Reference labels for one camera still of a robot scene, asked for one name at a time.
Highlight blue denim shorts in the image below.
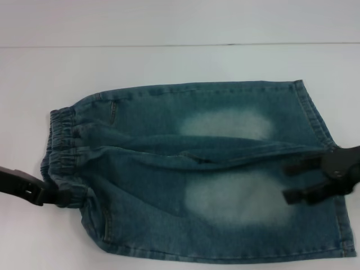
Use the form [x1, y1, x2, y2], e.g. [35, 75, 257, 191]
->
[40, 79, 356, 259]

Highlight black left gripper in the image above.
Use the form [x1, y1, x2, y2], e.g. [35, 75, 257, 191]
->
[0, 165, 73, 209]

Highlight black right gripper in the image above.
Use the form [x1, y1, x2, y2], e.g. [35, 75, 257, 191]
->
[282, 144, 360, 205]

